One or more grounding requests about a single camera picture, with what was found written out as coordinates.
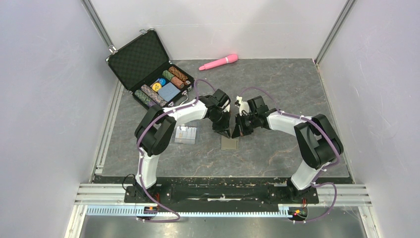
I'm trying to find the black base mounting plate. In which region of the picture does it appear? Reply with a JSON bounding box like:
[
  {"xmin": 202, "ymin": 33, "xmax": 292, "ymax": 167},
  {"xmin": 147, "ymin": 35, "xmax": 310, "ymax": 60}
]
[{"xmin": 122, "ymin": 177, "xmax": 316, "ymax": 213}]

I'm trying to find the black poker chip case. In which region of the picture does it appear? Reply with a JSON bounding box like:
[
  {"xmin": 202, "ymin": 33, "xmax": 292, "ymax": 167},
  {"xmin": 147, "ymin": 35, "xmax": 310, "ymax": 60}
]
[{"xmin": 106, "ymin": 28, "xmax": 195, "ymax": 109}]

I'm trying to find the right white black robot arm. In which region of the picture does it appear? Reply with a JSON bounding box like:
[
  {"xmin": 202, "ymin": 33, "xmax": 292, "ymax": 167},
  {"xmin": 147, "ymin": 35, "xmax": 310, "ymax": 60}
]
[{"xmin": 231, "ymin": 96, "xmax": 344, "ymax": 202}]

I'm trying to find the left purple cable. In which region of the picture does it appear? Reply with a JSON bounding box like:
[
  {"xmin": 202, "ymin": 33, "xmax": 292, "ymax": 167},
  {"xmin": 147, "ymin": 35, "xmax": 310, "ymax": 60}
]
[{"xmin": 136, "ymin": 78, "xmax": 217, "ymax": 223}]

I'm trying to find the clear acrylic card stand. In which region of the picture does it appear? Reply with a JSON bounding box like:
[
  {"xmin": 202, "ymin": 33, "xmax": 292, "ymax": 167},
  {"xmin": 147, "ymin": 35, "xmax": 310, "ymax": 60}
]
[{"xmin": 174, "ymin": 125, "xmax": 198, "ymax": 145}]

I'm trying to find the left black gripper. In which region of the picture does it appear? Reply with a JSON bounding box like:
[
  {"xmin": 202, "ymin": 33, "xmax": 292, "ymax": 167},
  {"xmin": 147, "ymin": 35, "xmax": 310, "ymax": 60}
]
[{"xmin": 208, "ymin": 110, "xmax": 230, "ymax": 139}]

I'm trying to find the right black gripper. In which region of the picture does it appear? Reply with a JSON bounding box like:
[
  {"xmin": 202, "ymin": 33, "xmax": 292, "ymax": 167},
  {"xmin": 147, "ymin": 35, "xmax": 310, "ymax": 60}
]
[{"xmin": 232, "ymin": 113, "xmax": 258, "ymax": 138}]

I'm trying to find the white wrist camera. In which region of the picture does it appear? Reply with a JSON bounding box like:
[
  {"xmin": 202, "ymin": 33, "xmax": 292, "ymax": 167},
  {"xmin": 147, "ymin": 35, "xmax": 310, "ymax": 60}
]
[
  {"xmin": 222, "ymin": 101, "xmax": 230, "ymax": 113},
  {"xmin": 234, "ymin": 96, "xmax": 250, "ymax": 116}
]

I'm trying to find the aluminium frame rail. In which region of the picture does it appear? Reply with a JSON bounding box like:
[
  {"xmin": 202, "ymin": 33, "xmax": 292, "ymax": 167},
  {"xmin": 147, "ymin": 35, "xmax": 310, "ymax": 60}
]
[{"xmin": 75, "ymin": 183, "xmax": 372, "ymax": 207}]

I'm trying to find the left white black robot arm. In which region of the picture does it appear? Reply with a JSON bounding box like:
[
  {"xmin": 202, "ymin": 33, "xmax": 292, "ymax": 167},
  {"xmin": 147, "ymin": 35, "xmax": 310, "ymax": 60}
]
[{"xmin": 134, "ymin": 89, "xmax": 231, "ymax": 202}]

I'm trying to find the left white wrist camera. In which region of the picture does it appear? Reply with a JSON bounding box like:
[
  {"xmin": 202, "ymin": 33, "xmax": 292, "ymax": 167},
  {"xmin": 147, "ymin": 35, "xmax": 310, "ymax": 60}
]
[{"xmin": 222, "ymin": 101, "xmax": 230, "ymax": 113}]

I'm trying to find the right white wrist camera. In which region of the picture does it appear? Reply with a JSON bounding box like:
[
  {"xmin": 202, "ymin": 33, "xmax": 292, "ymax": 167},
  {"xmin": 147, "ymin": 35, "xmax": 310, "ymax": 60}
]
[{"xmin": 234, "ymin": 96, "xmax": 250, "ymax": 116}]

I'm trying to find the white slotted cable duct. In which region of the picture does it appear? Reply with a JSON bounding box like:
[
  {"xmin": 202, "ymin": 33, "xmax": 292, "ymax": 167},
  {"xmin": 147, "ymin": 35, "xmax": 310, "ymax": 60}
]
[{"xmin": 86, "ymin": 205, "xmax": 292, "ymax": 218}]

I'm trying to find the pink wand massager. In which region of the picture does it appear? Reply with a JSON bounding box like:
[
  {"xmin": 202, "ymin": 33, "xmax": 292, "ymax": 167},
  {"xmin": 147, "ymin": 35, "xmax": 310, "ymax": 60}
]
[{"xmin": 199, "ymin": 54, "xmax": 238, "ymax": 71}]

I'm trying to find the beige leather card holder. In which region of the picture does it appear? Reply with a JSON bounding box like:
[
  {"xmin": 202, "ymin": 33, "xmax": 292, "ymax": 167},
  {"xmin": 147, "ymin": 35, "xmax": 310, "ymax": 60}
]
[{"xmin": 220, "ymin": 136, "xmax": 239, "ymax": 150}]

